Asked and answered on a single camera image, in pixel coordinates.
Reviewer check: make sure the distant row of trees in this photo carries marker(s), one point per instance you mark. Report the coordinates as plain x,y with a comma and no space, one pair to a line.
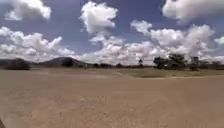
110,65

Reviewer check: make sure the dark distant hill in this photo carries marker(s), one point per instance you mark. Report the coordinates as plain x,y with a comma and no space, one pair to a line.
58,61

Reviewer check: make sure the group of dark trees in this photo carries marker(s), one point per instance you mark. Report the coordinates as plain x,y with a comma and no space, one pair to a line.
176,61

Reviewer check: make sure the dark bush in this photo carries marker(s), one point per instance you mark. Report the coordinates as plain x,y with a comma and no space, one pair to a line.
17,64

